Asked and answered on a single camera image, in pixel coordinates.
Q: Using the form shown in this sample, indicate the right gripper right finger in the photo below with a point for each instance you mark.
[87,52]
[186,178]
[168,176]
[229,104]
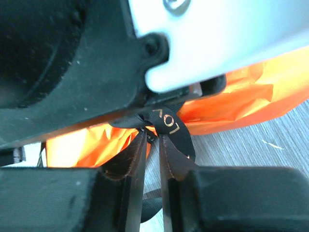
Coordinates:
[230,199]

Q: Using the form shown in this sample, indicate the orange flower bouquet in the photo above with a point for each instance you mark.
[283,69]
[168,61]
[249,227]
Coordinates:
[253,94]

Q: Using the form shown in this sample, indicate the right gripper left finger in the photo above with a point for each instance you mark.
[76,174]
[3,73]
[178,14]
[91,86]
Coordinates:
[102,199]

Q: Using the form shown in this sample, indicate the black ribbon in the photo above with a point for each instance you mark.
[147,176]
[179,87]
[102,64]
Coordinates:
[124,174]

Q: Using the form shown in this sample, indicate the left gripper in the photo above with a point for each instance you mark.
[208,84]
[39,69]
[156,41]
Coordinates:
[66,64]

